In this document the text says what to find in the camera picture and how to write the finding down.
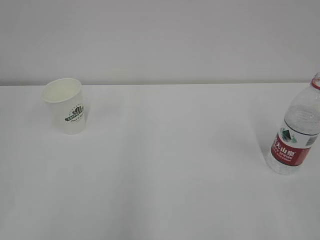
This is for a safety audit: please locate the white paper cup green logo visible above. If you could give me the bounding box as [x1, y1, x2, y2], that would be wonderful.
[41, 78, 86, 135]

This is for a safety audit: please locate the clear water bottle red label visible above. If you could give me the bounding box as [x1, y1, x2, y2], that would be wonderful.
[265, 73, 320, 175]

